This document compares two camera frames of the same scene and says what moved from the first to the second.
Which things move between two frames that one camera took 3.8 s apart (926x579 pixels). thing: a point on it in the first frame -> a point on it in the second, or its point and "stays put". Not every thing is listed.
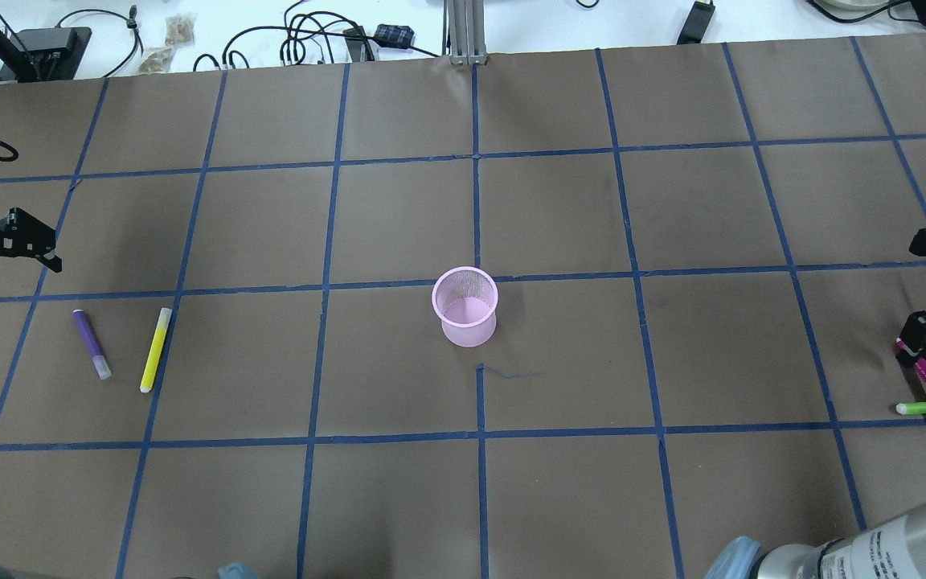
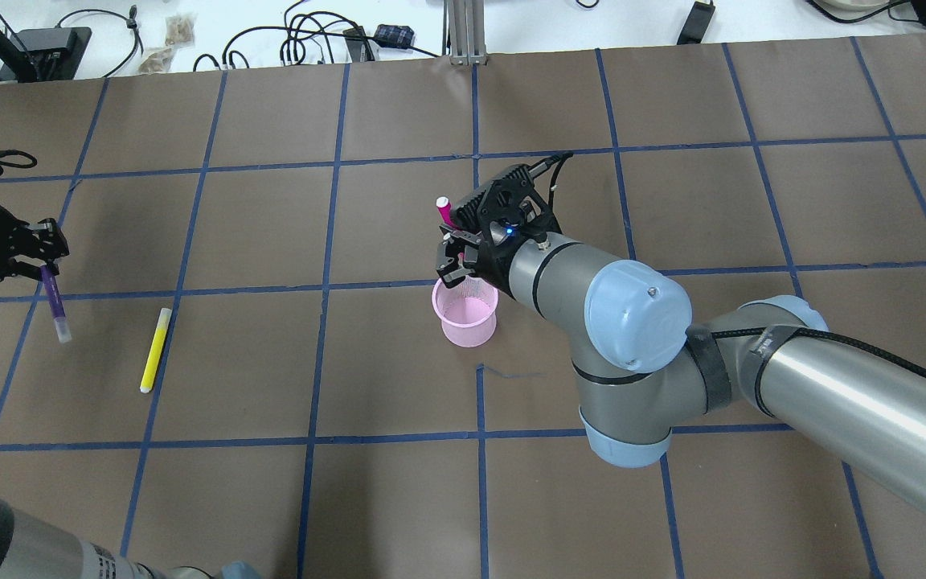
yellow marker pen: [148, 378] stays put
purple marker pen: [100, 361] -> [56, 302]
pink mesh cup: [465, 297] stays put
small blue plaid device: [395, 35] stays put
